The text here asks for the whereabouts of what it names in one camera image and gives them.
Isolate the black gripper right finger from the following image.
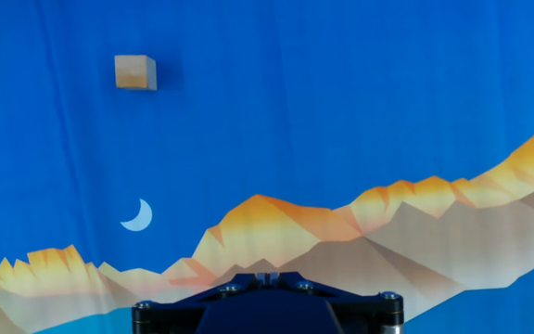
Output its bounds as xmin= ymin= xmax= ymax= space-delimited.
xmin=266 ymin=272 xmax=405 ymax=334

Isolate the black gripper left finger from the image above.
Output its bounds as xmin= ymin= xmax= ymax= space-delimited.
xmin=132 ymin=272 xmax=268 ymax=334

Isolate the small wooden block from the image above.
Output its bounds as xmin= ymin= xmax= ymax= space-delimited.
xmin=113 ymin=54 xmax=159 ymax=92

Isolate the blue mountain print cloth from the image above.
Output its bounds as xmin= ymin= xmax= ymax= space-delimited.
xmin=0 ymin=0 xmax=534 ymax=334

